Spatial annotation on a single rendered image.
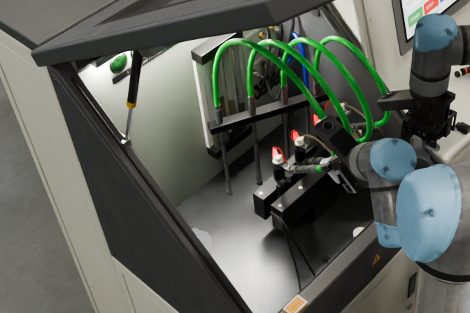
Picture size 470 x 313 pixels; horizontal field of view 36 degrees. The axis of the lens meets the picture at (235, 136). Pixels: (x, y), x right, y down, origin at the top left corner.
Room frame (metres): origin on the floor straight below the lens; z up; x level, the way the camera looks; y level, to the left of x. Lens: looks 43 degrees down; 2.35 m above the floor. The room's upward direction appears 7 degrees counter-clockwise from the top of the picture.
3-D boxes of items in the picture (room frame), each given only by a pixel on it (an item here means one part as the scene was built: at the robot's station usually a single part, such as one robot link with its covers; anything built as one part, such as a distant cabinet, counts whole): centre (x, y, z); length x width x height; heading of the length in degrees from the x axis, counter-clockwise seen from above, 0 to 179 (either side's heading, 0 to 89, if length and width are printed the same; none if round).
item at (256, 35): (1.59, -0.11, 1.21); 0.13 x 0.03 x 0.31; 131
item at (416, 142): (1.06, -0.38, 1.24); 0.06 x 0.03 x 0.09; 41
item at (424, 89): (1.08, -0.39, 1.42); 0.08 x 0.08 x 0.05
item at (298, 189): (1.31, -0.19, 0.91); 0.34 x 0.10 x 0.15; 131
